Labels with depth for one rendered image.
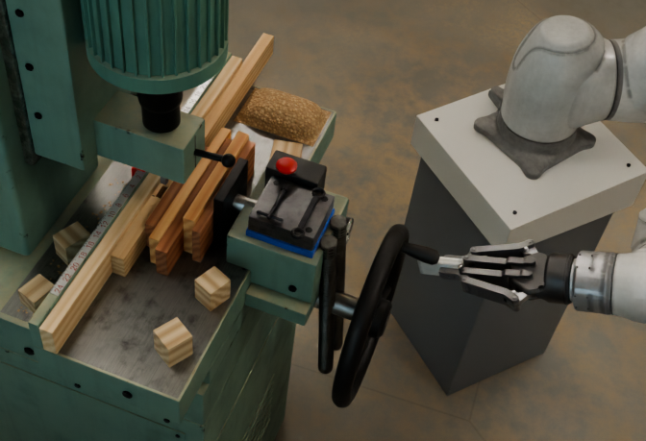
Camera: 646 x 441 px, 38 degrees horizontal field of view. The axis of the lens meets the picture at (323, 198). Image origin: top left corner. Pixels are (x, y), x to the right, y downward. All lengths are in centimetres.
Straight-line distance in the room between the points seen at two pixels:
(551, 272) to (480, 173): 49
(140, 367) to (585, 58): 96
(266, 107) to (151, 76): 43
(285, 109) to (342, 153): 127
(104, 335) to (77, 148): 25
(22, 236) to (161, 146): 30
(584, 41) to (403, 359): 98
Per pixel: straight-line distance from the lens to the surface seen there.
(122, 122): 130
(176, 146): 126
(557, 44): 173
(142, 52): 111
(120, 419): 152
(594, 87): 177
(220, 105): 151
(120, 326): 129
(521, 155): 186
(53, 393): 156
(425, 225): 211
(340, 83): 302
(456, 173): 186
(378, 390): 230
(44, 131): 132
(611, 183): 189
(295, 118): 151
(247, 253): 131
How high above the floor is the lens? 196
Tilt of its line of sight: 48 degrees down
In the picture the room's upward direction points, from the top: 8 degrees clockwise
